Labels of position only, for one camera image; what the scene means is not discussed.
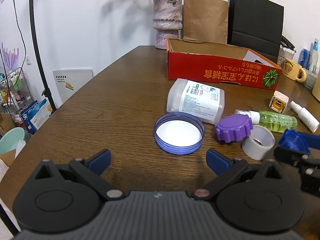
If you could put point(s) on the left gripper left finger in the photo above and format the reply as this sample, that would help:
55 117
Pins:
88 172

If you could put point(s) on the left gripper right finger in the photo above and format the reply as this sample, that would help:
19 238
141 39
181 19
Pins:
228 171

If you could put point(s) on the blue ribbed cap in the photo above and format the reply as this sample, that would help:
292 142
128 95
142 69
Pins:
297 141

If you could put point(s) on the purple ribbed cap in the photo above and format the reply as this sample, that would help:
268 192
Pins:
234 127

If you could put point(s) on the white spray bottle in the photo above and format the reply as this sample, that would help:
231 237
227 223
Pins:
305 116

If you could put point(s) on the white tape roll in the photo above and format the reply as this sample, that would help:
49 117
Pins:
258 143

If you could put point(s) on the green spray bottle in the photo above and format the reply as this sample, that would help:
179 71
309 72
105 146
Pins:
272 121

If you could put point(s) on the clear plastic jar white label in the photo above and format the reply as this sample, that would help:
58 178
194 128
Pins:
202 101

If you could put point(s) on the white yellow charger plug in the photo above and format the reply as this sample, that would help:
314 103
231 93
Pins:
279 102

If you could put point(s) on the blue rimmed jar lid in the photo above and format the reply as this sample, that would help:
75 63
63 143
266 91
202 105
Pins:
179 133

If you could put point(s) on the blue white packages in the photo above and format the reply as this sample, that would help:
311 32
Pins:
36 114

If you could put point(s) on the mint green bucket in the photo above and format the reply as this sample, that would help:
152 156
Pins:
10 140

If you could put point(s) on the yellow bear mug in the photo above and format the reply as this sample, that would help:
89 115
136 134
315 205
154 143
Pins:
294 71

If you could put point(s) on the blue soda can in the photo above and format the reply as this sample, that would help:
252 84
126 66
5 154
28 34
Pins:
304 58

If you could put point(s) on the clear glass bottle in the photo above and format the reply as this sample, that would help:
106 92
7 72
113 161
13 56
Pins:
314 57

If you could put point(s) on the orange cardboard box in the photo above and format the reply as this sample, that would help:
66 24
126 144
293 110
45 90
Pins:
218 63

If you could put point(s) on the clear jar with black clasp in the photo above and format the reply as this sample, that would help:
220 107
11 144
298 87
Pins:
286 50

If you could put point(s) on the black paper bag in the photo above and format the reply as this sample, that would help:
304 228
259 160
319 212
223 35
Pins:
257 25

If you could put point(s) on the brown paper bag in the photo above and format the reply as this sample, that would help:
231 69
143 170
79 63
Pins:
205 20

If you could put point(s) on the pink textured ceramic vase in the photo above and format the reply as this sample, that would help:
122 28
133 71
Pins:
167 20

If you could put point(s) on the black light stand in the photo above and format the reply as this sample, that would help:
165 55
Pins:
46 90

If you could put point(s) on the white panel by wall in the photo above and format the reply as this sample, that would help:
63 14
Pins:
68 81

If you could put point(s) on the wire storage rack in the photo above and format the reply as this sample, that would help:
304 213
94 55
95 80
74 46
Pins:
16 96

